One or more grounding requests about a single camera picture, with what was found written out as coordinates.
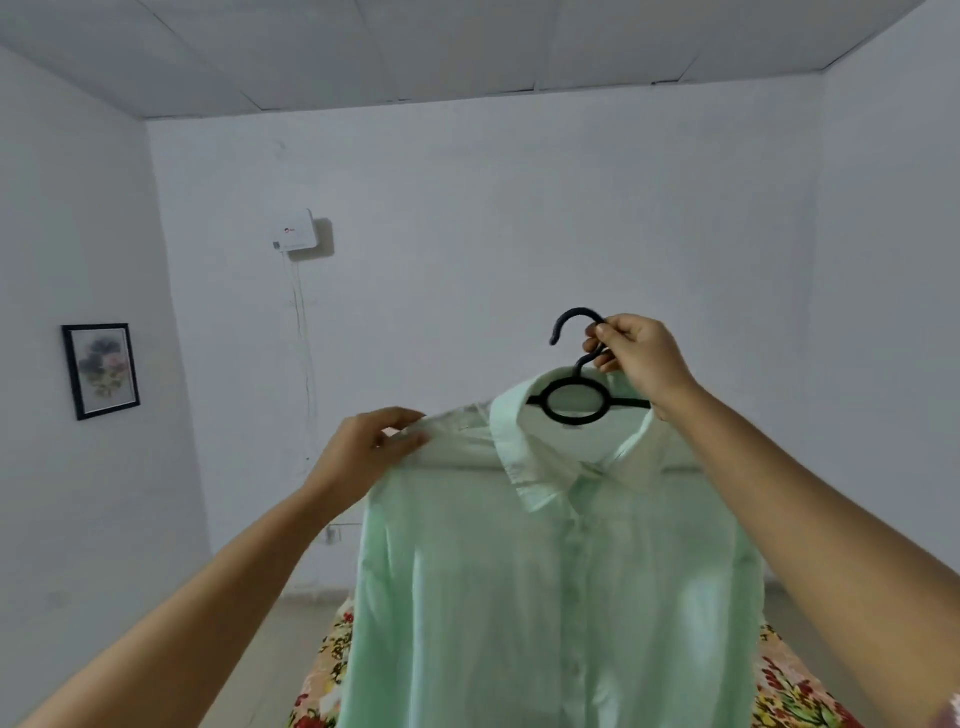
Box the person's left hand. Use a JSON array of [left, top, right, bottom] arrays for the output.
[[302, 407, 434, 513]]

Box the person's right hand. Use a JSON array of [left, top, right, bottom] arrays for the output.
[[581, 313, 704, 423]]

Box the black wire hanger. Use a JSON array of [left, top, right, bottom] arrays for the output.
[[524, 306, 653, 427]]

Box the mint green shirt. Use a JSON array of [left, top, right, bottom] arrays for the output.
[[335, 365, 768, 728]]

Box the person's left forearm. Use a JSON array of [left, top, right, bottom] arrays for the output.
[[14, 485, 354, 728]]

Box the person's right forearm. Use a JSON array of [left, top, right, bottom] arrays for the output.
[[650, 380, 960, 728]]

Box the floral bedsheet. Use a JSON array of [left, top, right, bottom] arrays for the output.
[[287, 596, 865, 728]]

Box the black framed picture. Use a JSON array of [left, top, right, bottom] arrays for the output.
[[61, 323, 142, 422]]

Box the thin wall cable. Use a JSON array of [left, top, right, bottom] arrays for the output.
[[287, 257, 322, 468]]

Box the white wall box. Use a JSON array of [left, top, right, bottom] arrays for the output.
[[269, 207, 336, 263]]

